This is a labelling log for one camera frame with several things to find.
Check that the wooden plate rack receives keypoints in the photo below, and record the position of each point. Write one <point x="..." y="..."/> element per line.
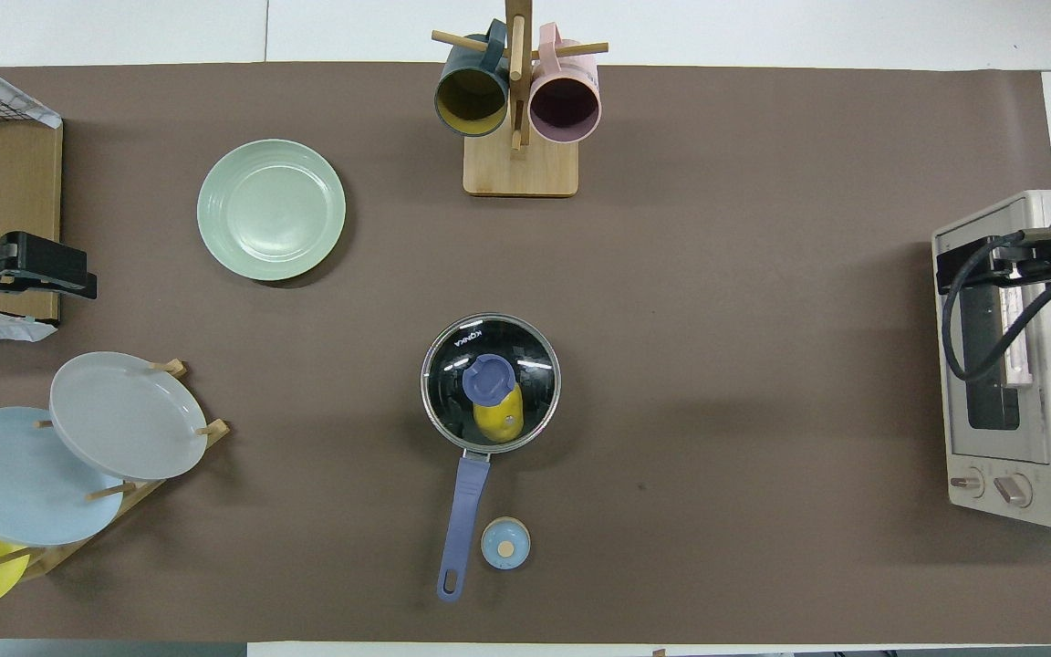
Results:
<point x="133" y="493"/>

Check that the light blue plate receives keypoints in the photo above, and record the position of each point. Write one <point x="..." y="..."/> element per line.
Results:
<point x="15" y="479"/>

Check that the wooden mug tree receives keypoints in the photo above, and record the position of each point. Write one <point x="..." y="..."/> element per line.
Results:
<point x="521" y="169"/>

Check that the dark teal mug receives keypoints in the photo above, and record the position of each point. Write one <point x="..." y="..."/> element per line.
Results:
<point x="471" y="96"/>

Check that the pink mug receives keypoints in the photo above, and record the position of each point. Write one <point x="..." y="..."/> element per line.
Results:
<point x="565" y="105"/>

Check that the brown table mat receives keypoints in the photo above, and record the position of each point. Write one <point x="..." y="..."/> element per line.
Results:
<point x="763" y="137"/>

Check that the yellow potato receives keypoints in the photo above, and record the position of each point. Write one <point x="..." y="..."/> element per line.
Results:
<point x="500" y="422"/>

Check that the grey plate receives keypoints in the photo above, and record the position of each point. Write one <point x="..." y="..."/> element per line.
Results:
<point x="124" y="415"/>

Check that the green plate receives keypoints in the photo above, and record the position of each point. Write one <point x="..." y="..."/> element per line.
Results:
<point x="270" y="210"/>

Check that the glass lid with blue knob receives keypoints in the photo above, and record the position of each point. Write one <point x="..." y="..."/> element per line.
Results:
<point x="489" y="379"/>

